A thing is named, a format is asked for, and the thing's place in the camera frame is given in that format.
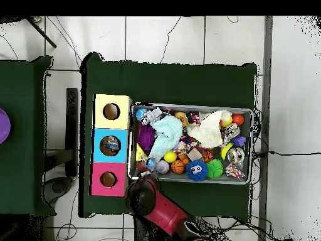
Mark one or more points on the crushed clear plastic bottle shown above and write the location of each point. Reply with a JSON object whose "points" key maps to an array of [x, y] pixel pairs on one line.
{"points": [[151, 163]]}

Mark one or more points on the mint green waffle cloth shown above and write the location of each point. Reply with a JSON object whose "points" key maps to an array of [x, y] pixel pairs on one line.
{"points": [[168, 135]]}

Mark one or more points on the wooden box three holes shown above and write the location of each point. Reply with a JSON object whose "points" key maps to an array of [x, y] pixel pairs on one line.
{"points": [[123, 120]]}

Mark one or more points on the dark green table cloth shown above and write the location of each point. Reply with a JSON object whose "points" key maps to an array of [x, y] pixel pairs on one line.
{"points": [[175, 82]]}

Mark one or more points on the blue globe ball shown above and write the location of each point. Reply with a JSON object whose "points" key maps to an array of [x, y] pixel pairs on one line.
{"points": [[140, 114]]}

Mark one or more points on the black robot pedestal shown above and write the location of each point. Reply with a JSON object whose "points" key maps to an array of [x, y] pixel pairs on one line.
{"points": [[143, 233]]}

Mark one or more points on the purple spiky ball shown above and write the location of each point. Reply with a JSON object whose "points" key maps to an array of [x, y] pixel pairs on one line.
{"points": [[146, 136]]}

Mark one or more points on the green spiky rubber ball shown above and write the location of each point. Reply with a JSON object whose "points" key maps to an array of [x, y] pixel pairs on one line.
{"points": [[214, 168]]}

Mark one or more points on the black tripod leg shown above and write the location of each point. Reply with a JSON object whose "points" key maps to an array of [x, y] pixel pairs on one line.
{"points": [[42, 34]]}

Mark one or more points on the purple round object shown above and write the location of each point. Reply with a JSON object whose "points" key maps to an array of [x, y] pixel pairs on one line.
{"points": [[3, 125]]}

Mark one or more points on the dark green side table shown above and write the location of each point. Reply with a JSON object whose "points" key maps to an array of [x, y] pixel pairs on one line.
{"points": [[22, 125]]}

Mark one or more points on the small white baseball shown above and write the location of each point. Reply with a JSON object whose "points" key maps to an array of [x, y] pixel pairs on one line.
{"points": [[163, 167]]}

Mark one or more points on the silver toy robot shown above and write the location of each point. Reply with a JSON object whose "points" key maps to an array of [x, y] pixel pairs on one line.
{"points": [[150, 116]]}

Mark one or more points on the blue fuzzy googly-eye ball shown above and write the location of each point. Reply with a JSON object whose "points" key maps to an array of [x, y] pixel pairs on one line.
{"points": [[197, 170]]}

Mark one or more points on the cream waffle cloth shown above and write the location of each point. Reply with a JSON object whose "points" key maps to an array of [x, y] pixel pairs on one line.
{"points": [[208, 130]]}

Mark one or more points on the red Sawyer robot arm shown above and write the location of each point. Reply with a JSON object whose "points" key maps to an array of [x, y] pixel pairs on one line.
{"points": [[165, 208]]}

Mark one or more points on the small orange basketball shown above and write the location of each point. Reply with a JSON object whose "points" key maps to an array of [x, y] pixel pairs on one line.
{"points": [[178, 167]]}

